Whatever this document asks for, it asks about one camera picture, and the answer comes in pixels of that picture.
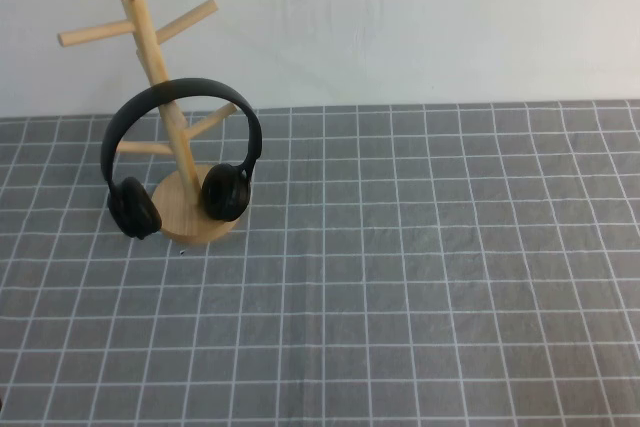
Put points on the grey white-checked tablecloth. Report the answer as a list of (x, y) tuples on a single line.
[(400, 272)]

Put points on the black over-ear headphones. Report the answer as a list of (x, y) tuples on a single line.
[(180, 85)]

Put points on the wooden branched headphone stand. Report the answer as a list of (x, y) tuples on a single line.
[(195, 227)]

